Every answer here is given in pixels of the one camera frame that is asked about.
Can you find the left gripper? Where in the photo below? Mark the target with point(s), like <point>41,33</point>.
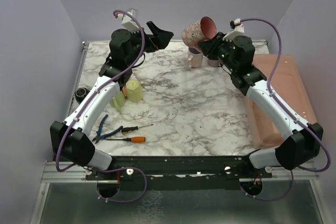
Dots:
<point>159,40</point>

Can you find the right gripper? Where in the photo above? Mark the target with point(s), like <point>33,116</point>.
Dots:
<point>209,48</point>

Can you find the purple mug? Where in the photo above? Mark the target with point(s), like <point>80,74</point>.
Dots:
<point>213,63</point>

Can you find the pink spectrum mug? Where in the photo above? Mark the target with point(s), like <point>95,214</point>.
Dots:
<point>201,30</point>

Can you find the light green mug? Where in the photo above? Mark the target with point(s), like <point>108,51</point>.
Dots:
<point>118,101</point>

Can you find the salmon pink mug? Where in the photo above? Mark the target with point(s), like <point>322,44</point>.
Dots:
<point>124,93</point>

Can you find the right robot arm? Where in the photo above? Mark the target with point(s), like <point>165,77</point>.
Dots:
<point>301,138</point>

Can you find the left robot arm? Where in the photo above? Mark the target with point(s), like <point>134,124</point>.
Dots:
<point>70,138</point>

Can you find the yellow-green faceted mug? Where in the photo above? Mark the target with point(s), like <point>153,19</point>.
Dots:
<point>134,91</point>

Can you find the black mug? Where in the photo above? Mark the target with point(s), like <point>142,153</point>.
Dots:
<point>80,94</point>

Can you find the pink storage bin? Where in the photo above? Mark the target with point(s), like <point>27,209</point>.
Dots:
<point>288,84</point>

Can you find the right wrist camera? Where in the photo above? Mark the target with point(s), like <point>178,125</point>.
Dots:
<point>237,29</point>

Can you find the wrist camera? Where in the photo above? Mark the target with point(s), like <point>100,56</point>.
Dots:
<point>127,22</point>
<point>237,29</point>

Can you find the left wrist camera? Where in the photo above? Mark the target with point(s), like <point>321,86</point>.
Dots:
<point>127,22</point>

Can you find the black handled screwdriver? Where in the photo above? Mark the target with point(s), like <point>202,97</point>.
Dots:
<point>126,130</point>

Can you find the orange handled screwdriver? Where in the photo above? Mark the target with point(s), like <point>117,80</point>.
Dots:
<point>137,139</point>

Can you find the black mounting base plate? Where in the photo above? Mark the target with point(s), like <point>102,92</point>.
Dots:
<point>178,173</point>

